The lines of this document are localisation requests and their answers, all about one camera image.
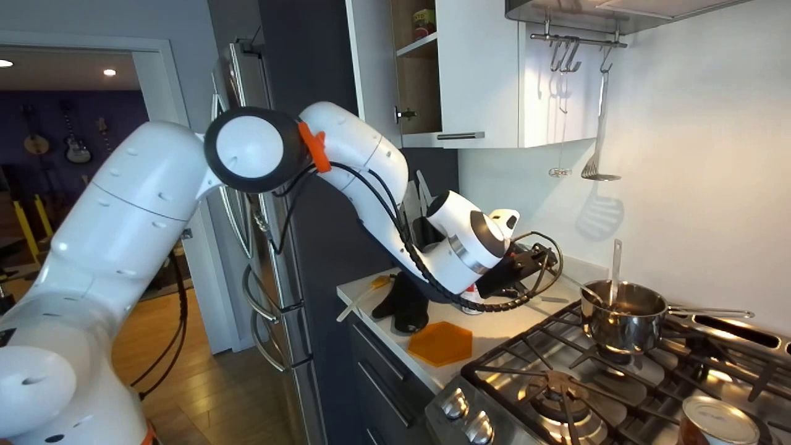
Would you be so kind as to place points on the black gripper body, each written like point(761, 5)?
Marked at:
point(504, 276)

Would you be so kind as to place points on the steel pasta spoon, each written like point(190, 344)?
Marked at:
point(613, 272)

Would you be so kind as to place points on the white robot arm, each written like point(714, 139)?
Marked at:
point(125, 214)

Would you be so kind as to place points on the orange hexagonal trivet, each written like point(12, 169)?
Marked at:
point(440, 344)

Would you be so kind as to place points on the black oven mitt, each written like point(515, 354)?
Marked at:
point(403, 313)

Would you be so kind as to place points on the black knife rack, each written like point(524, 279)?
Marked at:
point(420, 207)

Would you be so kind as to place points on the steel saucepan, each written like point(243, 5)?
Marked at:
point(619, 329)

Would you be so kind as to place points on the stainless gas stove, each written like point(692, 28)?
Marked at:
point(576, 387)

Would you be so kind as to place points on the steel stove knob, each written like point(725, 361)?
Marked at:
point(479, 428)
point(453, 405)

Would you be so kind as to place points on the grey lower drawer cabinet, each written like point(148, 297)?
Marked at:
point(384, 396)

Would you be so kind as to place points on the metal S hook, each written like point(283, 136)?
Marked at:
point(608, 59)
point(557, 56)
point(574, 56)

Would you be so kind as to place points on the small green lidded jar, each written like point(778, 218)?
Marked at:
point(422, 24)

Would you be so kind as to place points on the range hood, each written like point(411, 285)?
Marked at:
point(593, 14)

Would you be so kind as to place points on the stainless steel fridge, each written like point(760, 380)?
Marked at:
point(251, 78)

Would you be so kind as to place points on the round ceiling light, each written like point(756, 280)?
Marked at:
point(2, 63)
point(110, 73)

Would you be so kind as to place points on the hanging guitar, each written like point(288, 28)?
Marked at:
point(36, 144)
point(78, 151)

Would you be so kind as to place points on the yellow chair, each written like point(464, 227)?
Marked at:
point(22, 230)

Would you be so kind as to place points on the white upper wall cabinet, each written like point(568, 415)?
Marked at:
point(477, 75)

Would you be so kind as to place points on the metal hanging rail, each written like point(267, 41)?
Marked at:
point(587, 36)

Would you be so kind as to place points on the white door frame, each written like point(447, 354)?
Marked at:
point(163, 89)

